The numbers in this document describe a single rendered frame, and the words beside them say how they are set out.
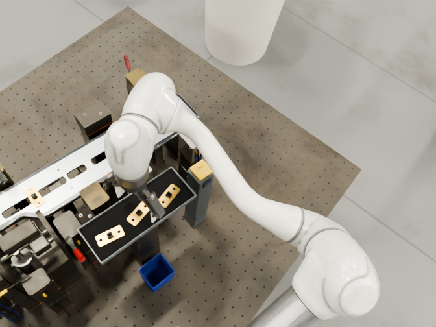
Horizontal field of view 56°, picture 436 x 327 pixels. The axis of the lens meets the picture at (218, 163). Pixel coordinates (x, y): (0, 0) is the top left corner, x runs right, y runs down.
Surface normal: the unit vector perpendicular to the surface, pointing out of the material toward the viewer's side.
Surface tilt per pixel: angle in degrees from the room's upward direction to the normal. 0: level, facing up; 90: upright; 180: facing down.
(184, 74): 0
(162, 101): 27
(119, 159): 81
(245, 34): 94
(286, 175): 0
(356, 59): 0
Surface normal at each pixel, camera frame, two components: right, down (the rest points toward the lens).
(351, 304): 0.25, 0.23
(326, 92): 0.10, -0.48
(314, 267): -0.76, -0.51
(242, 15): -0.12, 0.89
